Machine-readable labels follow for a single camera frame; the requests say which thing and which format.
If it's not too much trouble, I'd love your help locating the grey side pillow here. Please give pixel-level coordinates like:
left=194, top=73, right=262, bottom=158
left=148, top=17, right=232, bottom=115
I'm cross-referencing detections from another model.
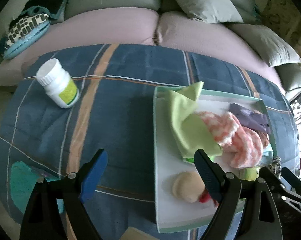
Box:
left=227, top=24, right=301, bottom=67

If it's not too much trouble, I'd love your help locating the pink seat cushion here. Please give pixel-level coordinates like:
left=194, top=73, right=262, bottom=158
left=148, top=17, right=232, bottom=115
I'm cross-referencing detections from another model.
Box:
left=0, top=7, right=159, bottom=86
left=156, top=11, right=285, bottom=93

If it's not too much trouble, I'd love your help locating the blue patterned pillow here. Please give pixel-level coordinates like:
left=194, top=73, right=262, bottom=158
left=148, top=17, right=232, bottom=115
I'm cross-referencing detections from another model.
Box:
left=3, top=14, right=51, bottom=59

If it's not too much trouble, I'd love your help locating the blue plaid blanket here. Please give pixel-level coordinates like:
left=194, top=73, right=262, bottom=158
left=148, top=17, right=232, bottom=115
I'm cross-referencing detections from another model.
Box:
left=0, top=44, right=299, bottom=239

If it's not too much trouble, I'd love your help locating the red white plush toy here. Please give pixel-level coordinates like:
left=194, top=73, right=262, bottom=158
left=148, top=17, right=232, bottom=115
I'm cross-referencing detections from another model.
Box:
left=199, top=189, right=219, bottom=207

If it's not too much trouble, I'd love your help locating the beige round plush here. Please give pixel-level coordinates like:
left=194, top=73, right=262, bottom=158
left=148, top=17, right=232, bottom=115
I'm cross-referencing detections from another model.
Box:
left=172, top=171, right=206, bottom=203

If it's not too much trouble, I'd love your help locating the grey throw pillow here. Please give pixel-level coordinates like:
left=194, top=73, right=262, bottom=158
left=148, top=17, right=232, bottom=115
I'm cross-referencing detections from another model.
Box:
left=175, top=0, right=243, bottom=24

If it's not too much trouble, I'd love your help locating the white pill bottle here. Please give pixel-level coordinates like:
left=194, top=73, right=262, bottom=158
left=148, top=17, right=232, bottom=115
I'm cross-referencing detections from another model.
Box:
left=36, top=59, right=80, bottom=108

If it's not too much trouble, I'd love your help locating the pink white knitted cloth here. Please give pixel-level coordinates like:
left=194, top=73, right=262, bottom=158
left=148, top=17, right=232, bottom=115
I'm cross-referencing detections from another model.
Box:
left=197, top=111, right=264, bottom=169

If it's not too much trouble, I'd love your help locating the pink seat cushion left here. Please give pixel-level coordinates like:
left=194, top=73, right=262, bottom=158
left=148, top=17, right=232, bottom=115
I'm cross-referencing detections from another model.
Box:
left=0, top=7, right=159, bottom=86

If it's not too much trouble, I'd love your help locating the light green cloth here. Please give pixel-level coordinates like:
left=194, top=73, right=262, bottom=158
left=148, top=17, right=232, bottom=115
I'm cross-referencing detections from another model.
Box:
left=165, top=81, right=223, bottom=163

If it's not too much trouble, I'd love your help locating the dark teal cloth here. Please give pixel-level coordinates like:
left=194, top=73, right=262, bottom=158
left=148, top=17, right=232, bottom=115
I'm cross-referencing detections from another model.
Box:
left=20, top=0, right=67, bottom=20

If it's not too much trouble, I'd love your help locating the pink seat cushion right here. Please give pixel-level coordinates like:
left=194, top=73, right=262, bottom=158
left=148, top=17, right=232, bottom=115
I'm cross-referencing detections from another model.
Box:
left=156, top=11, right=285, bottom=93

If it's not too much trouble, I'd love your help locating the teal heart case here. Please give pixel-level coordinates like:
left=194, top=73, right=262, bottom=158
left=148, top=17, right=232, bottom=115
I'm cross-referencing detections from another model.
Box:
left=10, top=161, right=59, bottom=214

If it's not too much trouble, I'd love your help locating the white tray box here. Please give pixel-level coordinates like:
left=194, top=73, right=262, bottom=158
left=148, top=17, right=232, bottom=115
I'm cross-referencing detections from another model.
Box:
left=152, top=86, right=278, bottom=234

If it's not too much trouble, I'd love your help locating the black white spotted scrunchie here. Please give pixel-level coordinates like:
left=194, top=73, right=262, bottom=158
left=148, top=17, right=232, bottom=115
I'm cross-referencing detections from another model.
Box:
left=268, top=157, right=282, bottom=178

